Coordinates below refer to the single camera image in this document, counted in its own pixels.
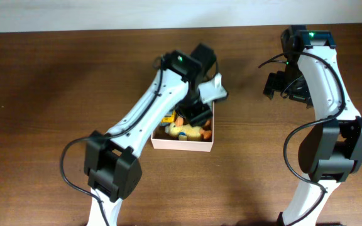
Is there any yellow plush dog toy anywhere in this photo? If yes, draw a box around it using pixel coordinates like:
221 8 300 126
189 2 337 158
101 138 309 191
165 117 212 141

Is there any yellow grey toy truck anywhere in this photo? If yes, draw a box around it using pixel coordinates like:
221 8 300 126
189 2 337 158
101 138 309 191
160 110 177 126

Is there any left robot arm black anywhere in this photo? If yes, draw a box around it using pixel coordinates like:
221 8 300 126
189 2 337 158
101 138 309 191
84 44 228 225

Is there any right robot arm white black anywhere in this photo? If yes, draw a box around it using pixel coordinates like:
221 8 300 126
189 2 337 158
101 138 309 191
263 25 362 225

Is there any open cardboard box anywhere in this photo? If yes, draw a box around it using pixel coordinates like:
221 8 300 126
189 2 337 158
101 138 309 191
150 111 214 152

